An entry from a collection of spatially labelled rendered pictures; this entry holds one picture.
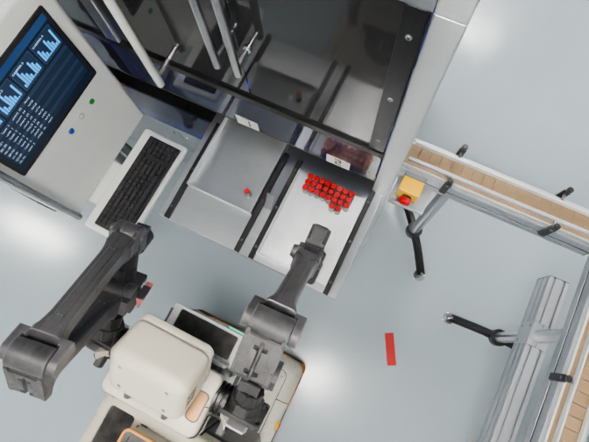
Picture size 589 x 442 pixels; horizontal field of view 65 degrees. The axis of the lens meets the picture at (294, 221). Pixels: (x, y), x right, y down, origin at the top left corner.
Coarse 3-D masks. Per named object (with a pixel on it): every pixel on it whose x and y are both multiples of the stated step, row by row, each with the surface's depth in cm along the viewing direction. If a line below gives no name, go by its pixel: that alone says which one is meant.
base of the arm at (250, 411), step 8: (240, 392) 114; (232, 400) 116; (240, 400) 115; (248, 400) 114; (256, 400) 114; (264, 400) 119; (224, 408) 116; (232, 408) 116; (240, 408) 114; (248, 408) 115; (256, 408) 116; (264, 408) 122; (232, 416) 116; (240, 416) 115; (248, 416) 115; (256, 416) 117; (264, 416) 118; (248, 424) 115; (256, 424) 117
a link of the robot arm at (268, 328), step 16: (256, 320) 80; (272, 320) 80; (288, 320) 81; (256, 336) 80; (272, 336) 80; (288, 336) 80; (240, 352) 80; (256, 352) 80; (272, 352) 80; (240, 368) 81; (256, 368) 80; (272, 368) 80; (272, 384) 112
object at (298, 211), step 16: (304, 176) 166; (288, 192) 163; (288, 208) 164; (304, 208) 163; (320, 208) 163; (352, 208) 162; (272, 224) 159; (288, 224) 162; (304, 224) 162; (320, 224) 161; (336, 224) 161; (352, 224) 161; (272, 240) 161; (288, 240) 161; (304, 240) 160; (336, 240) 160; (272, 256) 159; (288, 256) 159; (336, 256) 158; (320, 272) 157
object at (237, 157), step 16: (224, 128) 173; (240, 128) 172; (224, 144) 171; (240, 144) 171; (256, 144) 170; (272, 144) 170; (288, 144) 169; (208, 160) 170; (224, 160) 169; (240, 160) 169; (256, 160) 169; (272, 160) 168; (192, 176) 166; (208, 176) 168; (224, 176) 168; (240, 176) 168; (256, 176) 167; (208, 192) 163; (224, 192) 166; (240, 192) 166; (256, 192) 166; (240, 208) 161
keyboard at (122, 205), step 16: (160, 144) 178; (144, 160) 177; (160, 160) 178; (128, 176) 176; (144, 176) 175; (160, 176) 176; (128, 192) 174; (144, 192) 174; (112, 208) 173; (128, 208) 172; (144, 208) 173; (96, 224) 173
